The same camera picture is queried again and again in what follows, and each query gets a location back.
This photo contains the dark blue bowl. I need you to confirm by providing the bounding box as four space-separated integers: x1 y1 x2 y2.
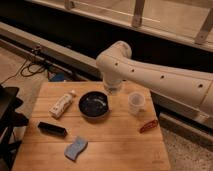
78 91 109 118

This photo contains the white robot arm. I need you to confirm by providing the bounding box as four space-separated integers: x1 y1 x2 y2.
96 41 213 115

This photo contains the black chair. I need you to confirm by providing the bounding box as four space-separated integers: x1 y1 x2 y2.
0 85 29 170

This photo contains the black cable on floor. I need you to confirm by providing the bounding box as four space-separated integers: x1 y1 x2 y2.
0 58 54 85

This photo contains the white toothpaste tube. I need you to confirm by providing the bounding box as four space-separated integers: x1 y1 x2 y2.
49 90 76 119

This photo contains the blue object on floor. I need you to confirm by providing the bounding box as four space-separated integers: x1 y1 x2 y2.
49 74 66 82

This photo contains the clear plastic cup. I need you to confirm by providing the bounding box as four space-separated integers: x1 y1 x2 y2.
128 92 145 115

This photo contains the red brown hair clip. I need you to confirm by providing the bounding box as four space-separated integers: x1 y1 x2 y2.
139 120 158 133

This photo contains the blue sponge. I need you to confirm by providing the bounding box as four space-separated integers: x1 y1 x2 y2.
64 137 88 161

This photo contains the black rectangular box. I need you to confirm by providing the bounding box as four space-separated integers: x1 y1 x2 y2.
38 122 67 137

